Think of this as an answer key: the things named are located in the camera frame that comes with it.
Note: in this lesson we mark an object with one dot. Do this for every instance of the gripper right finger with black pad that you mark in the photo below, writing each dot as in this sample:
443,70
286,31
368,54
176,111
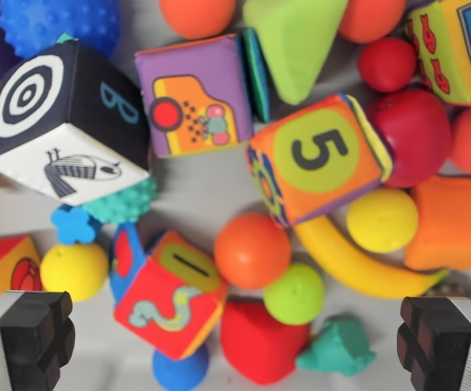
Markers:
443,342

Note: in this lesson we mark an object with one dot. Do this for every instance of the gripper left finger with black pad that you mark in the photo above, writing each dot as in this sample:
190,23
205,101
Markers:
36,338

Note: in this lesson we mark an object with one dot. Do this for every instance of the black white target fabric cube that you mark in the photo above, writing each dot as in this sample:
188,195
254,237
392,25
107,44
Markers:
56,122

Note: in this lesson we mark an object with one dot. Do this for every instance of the yellow ball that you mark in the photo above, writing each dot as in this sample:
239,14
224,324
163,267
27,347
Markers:
382,220
74,272

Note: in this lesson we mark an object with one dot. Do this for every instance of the fabric cube beach ball print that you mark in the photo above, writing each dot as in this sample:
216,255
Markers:
3,269

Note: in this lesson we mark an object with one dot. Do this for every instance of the teal rubber toy figure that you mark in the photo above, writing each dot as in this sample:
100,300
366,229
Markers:
337,348

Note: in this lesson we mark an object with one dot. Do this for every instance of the yellow toy banana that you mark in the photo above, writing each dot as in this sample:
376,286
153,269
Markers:
353,269

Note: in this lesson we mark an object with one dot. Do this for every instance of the orange fabric block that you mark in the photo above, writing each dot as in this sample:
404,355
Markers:
455,224

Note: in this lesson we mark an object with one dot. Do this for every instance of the blue flower-shaped foam piece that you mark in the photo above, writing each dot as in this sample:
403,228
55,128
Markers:
74,224

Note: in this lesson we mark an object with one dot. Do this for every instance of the fabric cube number one snake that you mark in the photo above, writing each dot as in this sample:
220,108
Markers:
166,301

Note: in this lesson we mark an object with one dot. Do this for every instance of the lime green ball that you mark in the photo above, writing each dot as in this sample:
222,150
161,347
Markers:
294,294

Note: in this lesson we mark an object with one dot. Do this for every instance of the teal knobbly rubber ball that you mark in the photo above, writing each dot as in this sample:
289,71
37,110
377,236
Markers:
125,201

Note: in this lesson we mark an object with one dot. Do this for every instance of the red fabric block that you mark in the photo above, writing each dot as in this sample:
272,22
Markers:
260,342

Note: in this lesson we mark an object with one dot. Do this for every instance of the dark red toy apple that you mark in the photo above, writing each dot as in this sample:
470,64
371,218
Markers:
416,138

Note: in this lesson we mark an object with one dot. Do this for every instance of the orange ball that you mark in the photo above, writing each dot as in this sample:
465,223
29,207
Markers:
196,16
372,18
252,250

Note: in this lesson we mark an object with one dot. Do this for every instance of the orange fabric cube number five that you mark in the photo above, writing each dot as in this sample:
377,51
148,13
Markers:
317,159

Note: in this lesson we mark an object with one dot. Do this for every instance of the small red ball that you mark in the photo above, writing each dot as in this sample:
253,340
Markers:
387,64

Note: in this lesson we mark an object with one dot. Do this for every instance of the purple fabric cube car print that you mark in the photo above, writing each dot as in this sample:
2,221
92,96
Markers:
195,93

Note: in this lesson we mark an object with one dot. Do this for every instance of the fabric cube ABC fish print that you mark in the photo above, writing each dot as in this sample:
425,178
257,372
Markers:
455,49

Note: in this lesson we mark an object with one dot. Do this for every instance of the blue spiky rubber ball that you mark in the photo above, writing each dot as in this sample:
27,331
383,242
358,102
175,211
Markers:
60,24

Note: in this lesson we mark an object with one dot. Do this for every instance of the blue teal fabric block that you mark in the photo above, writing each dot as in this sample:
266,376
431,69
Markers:
258,77

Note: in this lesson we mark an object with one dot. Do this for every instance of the green fabric triangular block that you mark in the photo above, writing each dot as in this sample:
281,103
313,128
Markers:
296,45

